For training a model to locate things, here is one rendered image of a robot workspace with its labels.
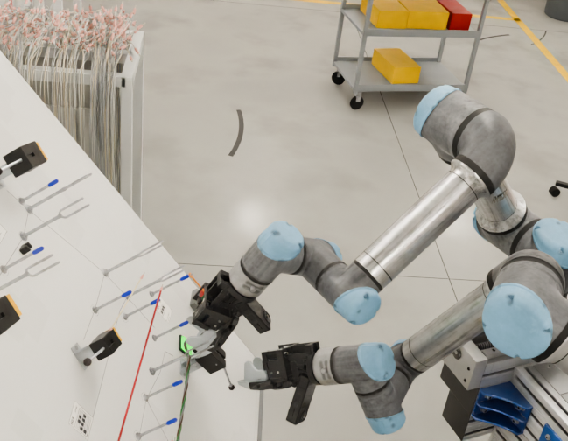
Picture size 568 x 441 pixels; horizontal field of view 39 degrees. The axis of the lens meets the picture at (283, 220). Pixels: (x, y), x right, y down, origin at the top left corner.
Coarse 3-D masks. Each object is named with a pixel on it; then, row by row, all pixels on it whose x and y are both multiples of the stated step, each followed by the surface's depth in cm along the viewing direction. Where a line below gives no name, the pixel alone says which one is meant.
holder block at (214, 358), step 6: (210, 354) 165; (216, 354) 167; (222, 354) 169; (198, 360) 166; (204, 360) 166; (210, 360) 166; (216, 360) 167; (222, 360) 168; (204, 366) 167; (210, 366) 167; (216, 366) 168; (222, 366) 168; (210, 372) 169
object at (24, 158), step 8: (24, 144) 138; (32, 144) 140; (16, 152) 137; (24, 152) 137; (32, 152) 139; (40, 152) 141; (8, 160) 137; (16, 160) 137; (24, 160) 137; (32, 160) 138; (40, 160) 140; (0, 168) 132; (8, 168) 140; (16, 168) 137; (24, 168) 137; (32, 168) 138; (0, 176) 140; (16, 176) 138; (0, 184) 142
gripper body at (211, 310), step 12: (216, 276) 156; (228, 276) 155; (204, 288) 158; (216, 288) 156; (228, 288) 153; (204, 300) 156; (216, 300) 155; (228, 300) 156; (240, 300) 153; (252, 300) 154; (204, 312) 155; (216, 312) 155; (228, 312) 157; (240, 312) 158; (204, 324) 157; (216, 324) 158; (228, 324) 158
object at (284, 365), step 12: (288, 348) 166; (300, 348) 166; (312, 348) 165; (264, 360) 167; (276, 360) 166; (288, 360) 166; (300, 360) 165; (276, 372) 167; (288, 372) 165; (300, 372) 165; (312, 372) 161; (288, 384) 165
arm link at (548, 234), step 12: (528, 228) 182; (540, 228) 178; (552, 228) 179; (564, 228) 180; (516, 240) 182; (528, 240) 181; (540, 240) 176; (552, 240) 176; (564, 240) 177; (552, 252) 175; (564, 252) 174; (564, 264) 176; (564, 276) 178
